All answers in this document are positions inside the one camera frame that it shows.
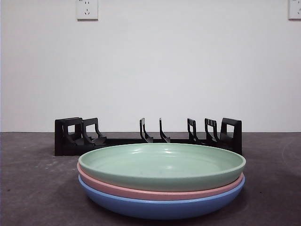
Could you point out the white wall socket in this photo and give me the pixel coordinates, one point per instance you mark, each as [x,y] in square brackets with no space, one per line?
[295,9]
[87,10]

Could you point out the pink round plate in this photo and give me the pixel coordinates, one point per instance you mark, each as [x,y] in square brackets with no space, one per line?
[150,195]

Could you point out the pale green round plate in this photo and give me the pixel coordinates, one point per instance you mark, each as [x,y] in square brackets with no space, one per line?
[152,164]

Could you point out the black plastic plate rack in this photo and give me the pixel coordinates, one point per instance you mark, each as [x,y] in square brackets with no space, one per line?
[65,148]

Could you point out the blue round plate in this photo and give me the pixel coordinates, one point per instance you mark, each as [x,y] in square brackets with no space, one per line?
[160,209]

